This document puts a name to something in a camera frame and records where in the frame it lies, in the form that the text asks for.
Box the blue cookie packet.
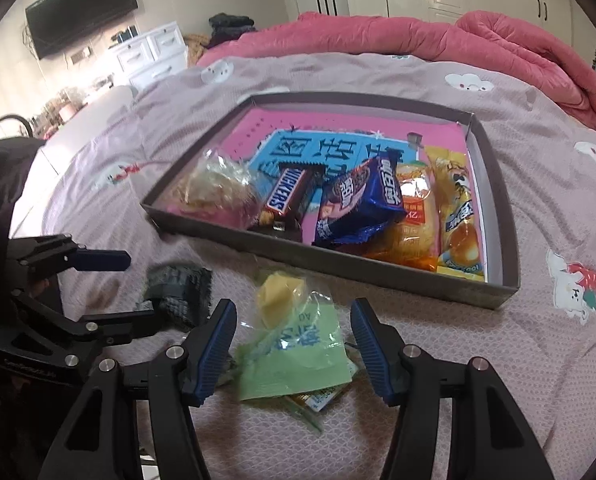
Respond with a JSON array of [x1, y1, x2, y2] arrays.
[[312, 156, 410, 250]]

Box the brown chocolate bar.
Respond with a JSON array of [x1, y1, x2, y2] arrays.
[[249, 164, 325, 241]]

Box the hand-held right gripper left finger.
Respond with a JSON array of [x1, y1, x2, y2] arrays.
[[38, 298, 239, 480]]

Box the small clear snack packet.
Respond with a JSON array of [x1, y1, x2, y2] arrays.
[[285, 382, 351, 433]]

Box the light green cake packet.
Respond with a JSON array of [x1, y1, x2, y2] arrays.
[[234, 269, 360, 402]]

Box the orange snack packet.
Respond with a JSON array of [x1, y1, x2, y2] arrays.
[[368, 159, 440, 272]]

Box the purple printed bedsheet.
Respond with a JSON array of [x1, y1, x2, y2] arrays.
[[8, 52, 596, 480]]

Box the pile of dark clothes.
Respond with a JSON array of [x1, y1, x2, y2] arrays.
[[208, 12, 256, 50]]

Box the dark cloth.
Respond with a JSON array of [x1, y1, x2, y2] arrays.
[[0, 137, 46, 323]]

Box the yellow snack packet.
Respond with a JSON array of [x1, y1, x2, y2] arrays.
[[424, 146, 488, 282]]

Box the dark shallow cardboard tray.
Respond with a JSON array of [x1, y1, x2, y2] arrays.
[[139, 91, 522, 311]]

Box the brown knitted cloth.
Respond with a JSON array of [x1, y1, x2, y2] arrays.
[[184, 34, 210, 67]]

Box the clear-wrapped round crispy cake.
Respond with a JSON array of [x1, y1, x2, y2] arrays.
[[172, 149, 263, 232]]

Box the dark green snack packet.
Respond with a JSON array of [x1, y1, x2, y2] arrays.
[[137, 261, 214, 332]]

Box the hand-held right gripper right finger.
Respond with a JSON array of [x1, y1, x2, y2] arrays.
[[349, 297, 556, 480]]

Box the white drawer cabinet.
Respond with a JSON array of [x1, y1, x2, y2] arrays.
[[109, 22, 189, 92]]

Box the black wall television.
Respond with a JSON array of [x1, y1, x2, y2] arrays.
[[24, 0, 140, 60]]

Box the pink quilt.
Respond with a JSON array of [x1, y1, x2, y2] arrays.
[[198, 10, 596, 148]]

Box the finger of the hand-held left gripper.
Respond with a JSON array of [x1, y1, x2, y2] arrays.
[[10, 289, 171, 347], [7, 233, 132, 282]]

